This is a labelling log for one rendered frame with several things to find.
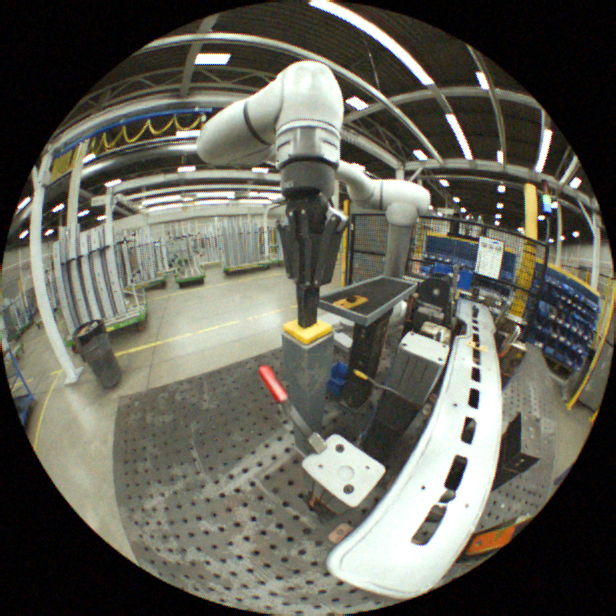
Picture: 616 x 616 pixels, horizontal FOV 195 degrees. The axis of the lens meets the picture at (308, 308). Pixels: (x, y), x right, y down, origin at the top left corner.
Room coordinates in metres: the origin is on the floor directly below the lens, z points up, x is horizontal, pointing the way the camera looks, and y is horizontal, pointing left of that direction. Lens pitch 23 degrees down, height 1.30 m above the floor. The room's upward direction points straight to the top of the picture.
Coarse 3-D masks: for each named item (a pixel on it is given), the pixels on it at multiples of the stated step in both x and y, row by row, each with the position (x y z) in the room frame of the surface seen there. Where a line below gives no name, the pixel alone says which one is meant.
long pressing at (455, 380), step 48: (480, 336) 0.41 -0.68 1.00; (480, 384) 0.20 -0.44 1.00; (432, 432) 0.12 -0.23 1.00; (480, 432) 0.08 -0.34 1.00; (432, 480) 0.03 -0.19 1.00; (480, 480) -0.01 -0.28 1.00; (384, 528) -0.02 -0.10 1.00; (336, 576) -0.09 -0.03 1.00; (384, 576) -0.11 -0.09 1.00; (432, 576) -0.15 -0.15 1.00
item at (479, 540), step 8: (528, 520) -0.14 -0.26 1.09; (504, 528) -0.13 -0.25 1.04; (512, 528) -0.13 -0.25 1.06; (520, 528) -0.14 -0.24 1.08; (480, 536) -0.12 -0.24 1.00; (488, 536) -0.13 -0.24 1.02; (496, 536) -0.13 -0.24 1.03; (504, 536) -0.14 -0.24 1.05; (512, 536) -0.14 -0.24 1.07; (472, 544) -0.13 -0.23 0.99; (480, 544) -0.14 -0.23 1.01; (488, 544) -0.14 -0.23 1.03; (496, 544) -0.15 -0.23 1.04; (504, 544) -0.15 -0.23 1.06; (472, 552) -0.14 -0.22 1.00; (480, 552) -0.16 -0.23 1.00
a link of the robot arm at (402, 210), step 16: (384, 192) 0.68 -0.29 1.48; (400, 192) 0.65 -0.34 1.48; (416, 192) 0.63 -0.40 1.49; (384, 208) 0.71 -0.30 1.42; (400, 208) 0.66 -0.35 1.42; (416, 208) 0.64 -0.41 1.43; (400, 224) 0.69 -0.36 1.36; (400, 240) 0.71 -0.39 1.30; (400, 256) 0.73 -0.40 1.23; (384, 272) 0.81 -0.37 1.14; (400, 272) 0.76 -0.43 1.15; (400, 304) 0.80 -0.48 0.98; (400, 320) 0.79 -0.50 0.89
